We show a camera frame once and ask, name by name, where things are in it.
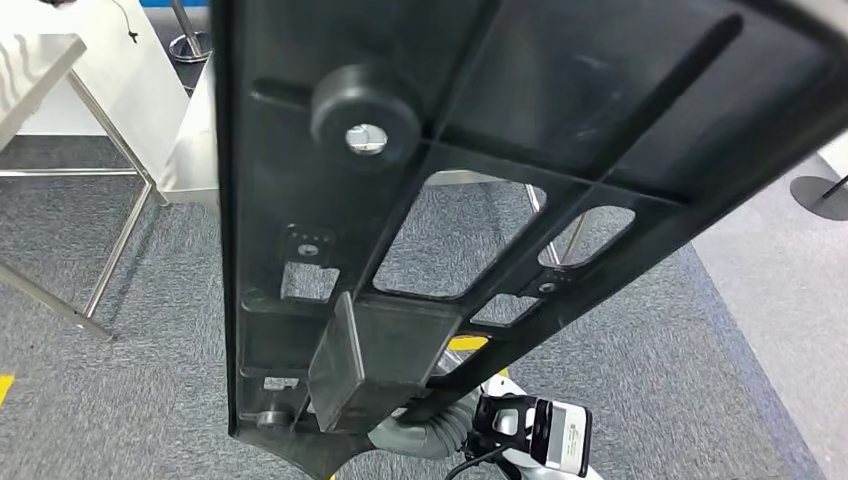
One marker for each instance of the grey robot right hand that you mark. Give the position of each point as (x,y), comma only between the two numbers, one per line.
(452,363)

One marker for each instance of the grey ribbed robot right arm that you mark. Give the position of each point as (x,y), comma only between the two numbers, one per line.
(424,434)

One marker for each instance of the yellow floor tape outline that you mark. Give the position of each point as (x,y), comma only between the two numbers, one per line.
(467,344)

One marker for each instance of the dark grey stanchion base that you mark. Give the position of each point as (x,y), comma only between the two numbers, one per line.
(818,202)

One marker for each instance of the chrome stool pole and base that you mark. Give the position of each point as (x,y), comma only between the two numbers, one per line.
(190,50)

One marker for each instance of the yellow floor tape strip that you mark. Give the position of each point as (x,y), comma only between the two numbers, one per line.
(5,391)

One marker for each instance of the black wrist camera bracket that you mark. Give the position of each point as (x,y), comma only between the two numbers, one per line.
(490,411)

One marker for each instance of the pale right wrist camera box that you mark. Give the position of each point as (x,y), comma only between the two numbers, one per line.
(570,437)

